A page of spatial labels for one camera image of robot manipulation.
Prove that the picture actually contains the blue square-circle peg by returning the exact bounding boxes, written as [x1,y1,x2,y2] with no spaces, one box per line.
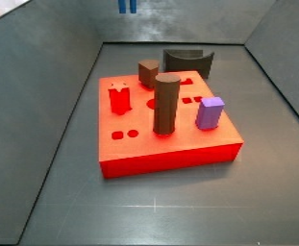
[117,0,137,13]

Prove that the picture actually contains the red peg board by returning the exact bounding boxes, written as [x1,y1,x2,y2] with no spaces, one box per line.
[99,71,243,178]

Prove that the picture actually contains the red star peg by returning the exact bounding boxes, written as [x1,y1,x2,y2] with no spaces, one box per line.
[108,82,132,115]

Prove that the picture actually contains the tall brown cylinder peg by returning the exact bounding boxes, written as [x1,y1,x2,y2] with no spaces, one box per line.
[152,73,181,135]

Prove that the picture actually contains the purple hexagonal peg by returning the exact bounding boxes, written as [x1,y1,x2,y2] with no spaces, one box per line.
[195,97,224,130]

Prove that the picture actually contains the short brown peg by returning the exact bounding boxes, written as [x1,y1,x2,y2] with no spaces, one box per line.
[139,60,159,88]

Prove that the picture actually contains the black curved stand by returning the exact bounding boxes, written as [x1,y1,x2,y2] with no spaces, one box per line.
[163,49,215,79]

